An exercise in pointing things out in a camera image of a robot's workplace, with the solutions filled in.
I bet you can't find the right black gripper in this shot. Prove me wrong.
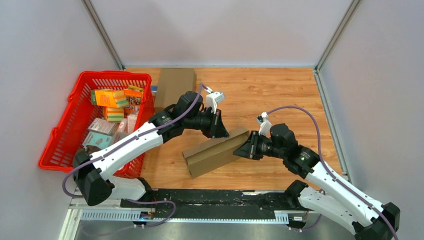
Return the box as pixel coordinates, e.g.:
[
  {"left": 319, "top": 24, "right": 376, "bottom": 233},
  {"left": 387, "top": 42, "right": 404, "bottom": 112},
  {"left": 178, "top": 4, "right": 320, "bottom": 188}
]
[{"left": 232, "top": 130, "right": 286, "bottom": 161}]

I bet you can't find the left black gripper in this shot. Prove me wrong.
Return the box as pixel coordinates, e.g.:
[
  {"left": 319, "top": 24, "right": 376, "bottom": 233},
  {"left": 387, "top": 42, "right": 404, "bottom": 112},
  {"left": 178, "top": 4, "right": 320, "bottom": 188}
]
[{"left": 184, "top": 107, "right": 230, "bottom": 139}]

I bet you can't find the cardboard box stack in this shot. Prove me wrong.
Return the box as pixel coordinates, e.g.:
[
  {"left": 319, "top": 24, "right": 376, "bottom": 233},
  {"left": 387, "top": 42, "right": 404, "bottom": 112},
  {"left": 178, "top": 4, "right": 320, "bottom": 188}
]
[{"left": 182, "top": 127, "right": 250, "bottom": 179}]

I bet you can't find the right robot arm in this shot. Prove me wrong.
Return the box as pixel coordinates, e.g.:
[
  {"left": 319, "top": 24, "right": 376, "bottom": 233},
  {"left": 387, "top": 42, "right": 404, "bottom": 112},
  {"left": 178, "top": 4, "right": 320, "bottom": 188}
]
[{"left": 233, "top": 123, "right": 400, "bottom": 240}]

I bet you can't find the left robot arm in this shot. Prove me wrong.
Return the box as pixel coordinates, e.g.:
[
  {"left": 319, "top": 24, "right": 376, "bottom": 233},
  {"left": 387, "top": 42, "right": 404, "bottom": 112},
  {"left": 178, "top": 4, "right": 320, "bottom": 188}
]
[{"left": 71, "top": 91, "right": 230, "bottom": 206}]

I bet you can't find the orange snack packet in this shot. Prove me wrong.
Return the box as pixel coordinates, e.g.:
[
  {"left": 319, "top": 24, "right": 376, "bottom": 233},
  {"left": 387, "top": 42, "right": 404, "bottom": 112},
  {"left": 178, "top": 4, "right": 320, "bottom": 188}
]
[{"left": 123, "top": 85, "right": 144, "bottom": 106}]

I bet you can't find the orange sponge pack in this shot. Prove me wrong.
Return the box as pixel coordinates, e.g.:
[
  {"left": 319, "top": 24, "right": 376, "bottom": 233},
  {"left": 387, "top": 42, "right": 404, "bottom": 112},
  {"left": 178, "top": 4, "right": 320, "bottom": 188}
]
[{"left": 90, "top": 89, "right": 130, "bottom": 108}]

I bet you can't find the teal packaged item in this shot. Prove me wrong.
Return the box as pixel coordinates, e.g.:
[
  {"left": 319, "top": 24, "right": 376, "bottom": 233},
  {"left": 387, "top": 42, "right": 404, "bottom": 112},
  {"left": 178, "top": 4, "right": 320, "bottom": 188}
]
[{"left": 82, "top": 131, "right": 113, "bottom": 150}]

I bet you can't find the pink packaged item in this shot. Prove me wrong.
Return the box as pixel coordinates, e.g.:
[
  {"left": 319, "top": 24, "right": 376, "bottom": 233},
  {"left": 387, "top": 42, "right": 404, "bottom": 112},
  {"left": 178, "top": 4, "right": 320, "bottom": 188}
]
[{"left": 87, "top": 117, "right": 118, "bottom": 136}]

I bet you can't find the red plastic shopping basket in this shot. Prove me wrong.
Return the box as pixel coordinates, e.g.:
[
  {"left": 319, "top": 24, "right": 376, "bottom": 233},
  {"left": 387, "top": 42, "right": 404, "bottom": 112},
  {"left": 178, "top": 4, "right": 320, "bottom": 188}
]
[{"left": 38, "top": 70, "right": 155, "bottom": 173}]

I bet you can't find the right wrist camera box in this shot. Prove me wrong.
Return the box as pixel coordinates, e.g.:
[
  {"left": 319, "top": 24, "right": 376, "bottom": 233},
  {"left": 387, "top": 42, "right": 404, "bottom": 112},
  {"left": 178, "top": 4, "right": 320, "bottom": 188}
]
[{"left": 256, "top": 111, "right": 272, "bottom": 136}]

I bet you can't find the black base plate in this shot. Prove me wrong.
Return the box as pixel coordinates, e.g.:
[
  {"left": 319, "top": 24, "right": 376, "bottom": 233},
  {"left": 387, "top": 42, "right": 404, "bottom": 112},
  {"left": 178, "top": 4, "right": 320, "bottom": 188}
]
[{"left": 120, "top": 188, "right": 312, "bottom": 220}]

